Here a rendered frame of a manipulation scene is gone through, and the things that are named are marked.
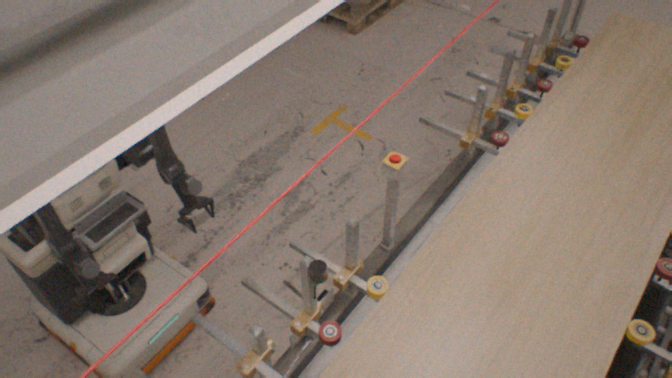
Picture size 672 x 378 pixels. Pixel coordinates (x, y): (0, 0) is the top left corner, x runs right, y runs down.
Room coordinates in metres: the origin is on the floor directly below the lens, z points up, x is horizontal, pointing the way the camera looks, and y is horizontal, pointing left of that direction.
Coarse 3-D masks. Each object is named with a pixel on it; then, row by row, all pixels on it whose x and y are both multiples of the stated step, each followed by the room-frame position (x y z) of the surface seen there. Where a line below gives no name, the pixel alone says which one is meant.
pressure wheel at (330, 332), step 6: (324, 324) 0.95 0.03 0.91; (330, 324) 0.95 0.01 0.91; (336, 324) 0.95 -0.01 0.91; (318, 330) 0.93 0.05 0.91; (324, 330) 0.93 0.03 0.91; (330, 330) 0.93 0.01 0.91; (336, 330) 0.93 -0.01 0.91; (324, 336) 0.91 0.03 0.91; (330, 336) 0.91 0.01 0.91; (336, 336) 0.91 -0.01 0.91; (324, 342) 0.90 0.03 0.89; (330, 342) 0.89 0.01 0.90; (336, 342) 0.90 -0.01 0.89
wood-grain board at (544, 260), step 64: (576, 64) 2.44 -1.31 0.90; (640, 64) 2.42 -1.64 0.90; (576, 128) 1.93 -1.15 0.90; (640, 128) 1.92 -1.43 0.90; (512, 192) 1.54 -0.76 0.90; (576, 192) 1.53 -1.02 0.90; (640, 192) 1.52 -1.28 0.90; (448, 256) 1.23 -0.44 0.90; (512, 256) 1.22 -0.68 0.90; (576, 256) 1.21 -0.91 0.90; (640, 256) 1.20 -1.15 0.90; (384, 320) 0.97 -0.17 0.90; (448, 320) 0.96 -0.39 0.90; (512, 320) 0.95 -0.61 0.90; (576, 320) 0.95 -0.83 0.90
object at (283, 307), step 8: (240, 280) 1.18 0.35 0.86; (248, 280) 1.18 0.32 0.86; (248, 288) 1.15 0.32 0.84; (256, 288) 1.14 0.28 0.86; (264, 288) 1.14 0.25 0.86; (264, 296) 1.10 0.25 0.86; (272, 296) 1.10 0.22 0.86; (272, 304) 1.08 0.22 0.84; (280, 304) 1.07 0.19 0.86; (288, 304) 1.07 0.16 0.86; (288, 312) 1.03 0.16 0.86; (296, 312) 1.03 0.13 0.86; (312, 320) 1.00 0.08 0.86; (312, 328) 0.97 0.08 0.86
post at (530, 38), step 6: (528, 36) 2.39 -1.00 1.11; (534, 36) 2.39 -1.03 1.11; (528, 42) 2.38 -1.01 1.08; (528, 48) 2.38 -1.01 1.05; (522, 54) 2.39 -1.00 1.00; (528, 54) 2.38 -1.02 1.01; (522, 60) 2.39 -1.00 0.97; (528, 60) 2.40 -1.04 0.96; (522, 66) 2.38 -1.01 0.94; (516, 72) 2.39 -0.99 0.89; (522, 72) 2.38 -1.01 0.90; (516, 78) 2.39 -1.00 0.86; (522, 78) 2.38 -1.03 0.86; (516, 96) 2.38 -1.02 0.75
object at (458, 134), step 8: (424, 120) 2.12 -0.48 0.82; (432, 120) 2.11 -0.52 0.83; (440, 128) 2.06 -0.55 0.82; (448, 128) 2.04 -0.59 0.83; (456, 136) 2.00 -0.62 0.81; (472, 144) 1.95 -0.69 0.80; (480, 144) 1.93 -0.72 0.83; (488, 144) 1.92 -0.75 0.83; (488, 152) 1.90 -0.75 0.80; (496, 152) 1.87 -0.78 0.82
